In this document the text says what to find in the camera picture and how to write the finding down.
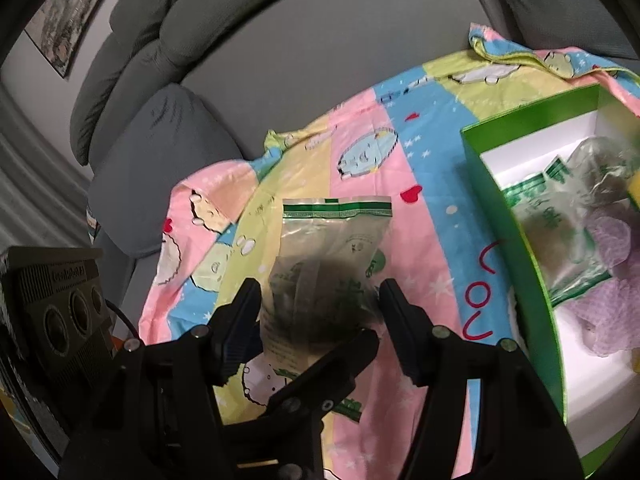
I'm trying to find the cartoon printed blanket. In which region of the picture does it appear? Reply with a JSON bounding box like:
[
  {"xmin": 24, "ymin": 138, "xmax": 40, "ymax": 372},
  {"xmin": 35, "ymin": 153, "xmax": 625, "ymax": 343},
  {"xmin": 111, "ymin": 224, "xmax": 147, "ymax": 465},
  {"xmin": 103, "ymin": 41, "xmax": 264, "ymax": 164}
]
[{"xmin": 137, "ymin": 22, "xmax": 640, "ymax": 480}]

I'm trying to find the purple mesh cloth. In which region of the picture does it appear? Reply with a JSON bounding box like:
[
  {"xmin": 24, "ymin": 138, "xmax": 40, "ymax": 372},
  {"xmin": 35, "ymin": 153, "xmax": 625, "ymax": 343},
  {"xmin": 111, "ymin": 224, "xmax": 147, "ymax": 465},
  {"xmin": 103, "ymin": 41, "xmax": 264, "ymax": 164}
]
[{"xmin": 565, "ymin": 210, "xmax": 640, "ymax": 358}]

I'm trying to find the grey cushion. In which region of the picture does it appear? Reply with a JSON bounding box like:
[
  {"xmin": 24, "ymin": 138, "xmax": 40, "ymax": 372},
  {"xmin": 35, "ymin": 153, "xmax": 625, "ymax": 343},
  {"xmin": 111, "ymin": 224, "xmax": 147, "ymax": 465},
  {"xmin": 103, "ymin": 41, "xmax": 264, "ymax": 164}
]
[{"xmin": 500, "ymin": 0, "xmax": 640, "ymax": 60}]

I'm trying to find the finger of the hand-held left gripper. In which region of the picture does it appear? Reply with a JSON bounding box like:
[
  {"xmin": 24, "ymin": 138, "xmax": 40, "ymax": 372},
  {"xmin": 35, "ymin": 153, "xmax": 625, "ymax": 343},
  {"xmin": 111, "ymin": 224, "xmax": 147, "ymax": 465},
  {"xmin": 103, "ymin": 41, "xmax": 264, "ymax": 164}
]
[{"xmin": 265, "ymin": 329, "xmax": 379, "ymax": 438}]

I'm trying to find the grey sofa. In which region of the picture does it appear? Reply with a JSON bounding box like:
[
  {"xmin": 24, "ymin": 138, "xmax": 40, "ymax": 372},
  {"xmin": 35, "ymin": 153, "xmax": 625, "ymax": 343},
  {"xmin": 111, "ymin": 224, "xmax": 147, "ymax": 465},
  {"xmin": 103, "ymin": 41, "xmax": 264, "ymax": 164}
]
[{"xmin": 70, "ymin": 0, "xmax": 640, "ymax": 261}]

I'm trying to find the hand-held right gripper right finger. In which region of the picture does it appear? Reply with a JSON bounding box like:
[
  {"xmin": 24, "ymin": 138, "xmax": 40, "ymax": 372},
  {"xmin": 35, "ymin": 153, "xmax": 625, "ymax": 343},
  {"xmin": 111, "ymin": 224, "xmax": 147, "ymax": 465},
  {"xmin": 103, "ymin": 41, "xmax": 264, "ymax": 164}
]
[{"xmin": 378, "ymin": 278, "xmax": 586, "ymax": 480}]

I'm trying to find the green cardboard box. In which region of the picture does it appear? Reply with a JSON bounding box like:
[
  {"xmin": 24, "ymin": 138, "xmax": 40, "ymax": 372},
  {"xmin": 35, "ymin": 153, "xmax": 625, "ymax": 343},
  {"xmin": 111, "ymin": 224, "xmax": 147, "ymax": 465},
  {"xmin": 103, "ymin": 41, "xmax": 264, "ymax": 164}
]
[{"xmin": 460, "ymin": 82, "xmax": 640, "ymax": 480}]

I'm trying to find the black cable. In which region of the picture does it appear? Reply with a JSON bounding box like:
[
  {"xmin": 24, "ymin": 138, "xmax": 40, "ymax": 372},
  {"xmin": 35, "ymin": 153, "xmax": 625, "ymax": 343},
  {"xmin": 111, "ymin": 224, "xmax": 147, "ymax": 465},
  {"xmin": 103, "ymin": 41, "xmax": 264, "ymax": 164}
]
[{"xmin": 103, "ymin": 299, "xmax": 142, "ymax": 342}]

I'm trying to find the clear green-printed plastic bag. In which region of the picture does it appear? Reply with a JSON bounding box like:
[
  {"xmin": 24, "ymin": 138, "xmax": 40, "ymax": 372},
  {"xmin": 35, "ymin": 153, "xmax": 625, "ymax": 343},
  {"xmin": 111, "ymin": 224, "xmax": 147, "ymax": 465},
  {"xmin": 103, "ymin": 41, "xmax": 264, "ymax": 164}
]
[
  {"xmin": 260, "ymin": 194, "xmax": 393, "ymax": 423},
  {"xmin": 502, "ymin": 137, "xmax": 640, "ymax": 308}
]

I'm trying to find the framed wall picture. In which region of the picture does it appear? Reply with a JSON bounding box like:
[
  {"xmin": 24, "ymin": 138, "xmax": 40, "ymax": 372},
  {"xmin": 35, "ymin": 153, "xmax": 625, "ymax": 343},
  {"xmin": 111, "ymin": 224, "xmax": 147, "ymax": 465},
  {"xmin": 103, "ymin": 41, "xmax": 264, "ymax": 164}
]
[{"xmin": 24, "ymin": 0, "xmax": 118, "ymax": 80}]

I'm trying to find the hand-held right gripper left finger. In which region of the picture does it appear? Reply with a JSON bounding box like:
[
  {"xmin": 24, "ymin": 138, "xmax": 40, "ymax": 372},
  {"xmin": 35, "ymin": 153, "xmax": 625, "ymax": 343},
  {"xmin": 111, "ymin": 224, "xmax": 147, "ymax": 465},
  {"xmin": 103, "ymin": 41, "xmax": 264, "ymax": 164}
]
[{"xmin": 60, "ymin": 277, "xmax": 263, "ymax": 480}]

